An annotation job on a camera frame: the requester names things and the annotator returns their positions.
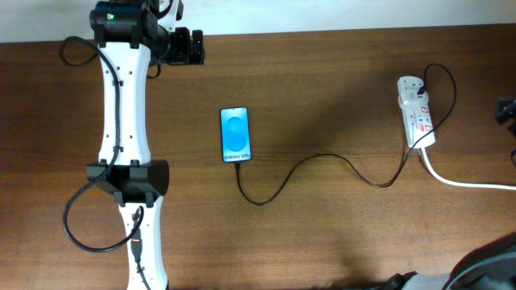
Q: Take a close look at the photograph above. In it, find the blue screen smartphone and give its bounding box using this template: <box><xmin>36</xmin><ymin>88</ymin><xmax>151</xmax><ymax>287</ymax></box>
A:
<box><xmin>220</xmin><ymin>107</ymin><xmax>252</xmax><ymax>163</ymax></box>

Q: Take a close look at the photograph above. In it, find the black charging cable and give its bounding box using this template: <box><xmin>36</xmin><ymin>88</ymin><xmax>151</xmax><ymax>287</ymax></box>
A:
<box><xmin>234</xmin><ymin>63</ymin><xmax>459</xmax><ymax>206</ymax></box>

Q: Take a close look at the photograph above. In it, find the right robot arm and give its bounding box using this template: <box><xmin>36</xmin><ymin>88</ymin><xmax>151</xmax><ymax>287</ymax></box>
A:
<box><xmin>373</xmin><ymin>97</ymin><xmax>515</xmax><ymax>290</ymax></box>

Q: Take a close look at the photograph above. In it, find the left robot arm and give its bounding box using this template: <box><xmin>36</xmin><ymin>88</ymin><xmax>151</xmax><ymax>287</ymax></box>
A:
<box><xmin>87</xmin><ymin>0</ymin><xmax>205</xmax><ymax>289</ymax></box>

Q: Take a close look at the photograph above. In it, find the white power strip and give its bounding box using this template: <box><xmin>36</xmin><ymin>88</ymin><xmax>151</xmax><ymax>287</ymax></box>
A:
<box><xmin>397</xmin><ymin>76</ymin><xmax>435</xmax><ymax>149</ymax></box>

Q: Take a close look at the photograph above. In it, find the white power strip cord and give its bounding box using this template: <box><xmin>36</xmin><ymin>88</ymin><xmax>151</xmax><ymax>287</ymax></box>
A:
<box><xmin>419</xmin><ymin>147</ymin><xmax>516</xmax><ymax>192</ymax></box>

